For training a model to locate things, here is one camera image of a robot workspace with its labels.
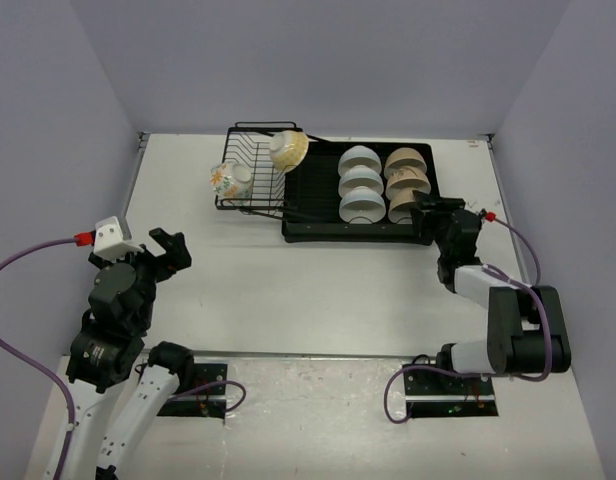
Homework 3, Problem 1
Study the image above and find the light blue bowl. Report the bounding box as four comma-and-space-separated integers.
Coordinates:
338, 145, 382, 176
339, 186, 386, 224
338, 165, 384, 197

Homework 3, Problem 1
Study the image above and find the black wire dish rack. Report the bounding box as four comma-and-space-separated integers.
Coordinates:
215, 121, 334, 223

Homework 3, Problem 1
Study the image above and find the yellow dotted white bowl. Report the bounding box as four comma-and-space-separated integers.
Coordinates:
269, 130, 310, 174

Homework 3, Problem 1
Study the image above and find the light blue bowl back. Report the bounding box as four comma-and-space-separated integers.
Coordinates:
338, 145, 382, 176

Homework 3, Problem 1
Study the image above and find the floral orange green bowl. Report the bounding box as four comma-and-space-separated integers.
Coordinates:
210, 161, 254, 200

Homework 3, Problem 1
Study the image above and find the beige bowl back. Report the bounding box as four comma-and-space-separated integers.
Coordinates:
384, 147, 427, 179

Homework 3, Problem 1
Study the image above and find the light blue bowl front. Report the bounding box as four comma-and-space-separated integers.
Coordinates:
339, 186, 386, 224

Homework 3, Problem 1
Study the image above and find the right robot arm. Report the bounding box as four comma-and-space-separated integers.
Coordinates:
409, 190, 572, 393

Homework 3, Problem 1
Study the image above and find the black drain tray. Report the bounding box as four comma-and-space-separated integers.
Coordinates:
281, 140, 440, 246

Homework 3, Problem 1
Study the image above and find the aluminium table edge rail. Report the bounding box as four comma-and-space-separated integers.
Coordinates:
121, 131, 151, 217

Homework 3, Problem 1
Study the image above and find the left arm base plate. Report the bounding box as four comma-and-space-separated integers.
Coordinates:
155, 362, 229, 419

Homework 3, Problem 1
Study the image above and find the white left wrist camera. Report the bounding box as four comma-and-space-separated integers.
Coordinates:
93, 216, 144, 262

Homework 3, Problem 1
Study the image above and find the beige bowl front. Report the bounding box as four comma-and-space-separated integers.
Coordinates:
388, 188, 417, 224

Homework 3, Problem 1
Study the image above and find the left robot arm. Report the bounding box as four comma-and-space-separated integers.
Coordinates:
45, 218, 196, 479

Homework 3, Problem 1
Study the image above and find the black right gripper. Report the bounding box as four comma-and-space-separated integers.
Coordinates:
409, 191, 466, 258

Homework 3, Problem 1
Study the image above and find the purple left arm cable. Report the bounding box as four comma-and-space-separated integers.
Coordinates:
0, 232, 97, 480

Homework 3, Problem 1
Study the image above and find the beige bowl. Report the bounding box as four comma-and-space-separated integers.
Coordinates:
384, 147, 427, 179
388, 188, 417, 224
385, 166, 432, 200

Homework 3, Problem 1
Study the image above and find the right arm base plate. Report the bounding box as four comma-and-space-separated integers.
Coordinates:
403, 371, 499, 419

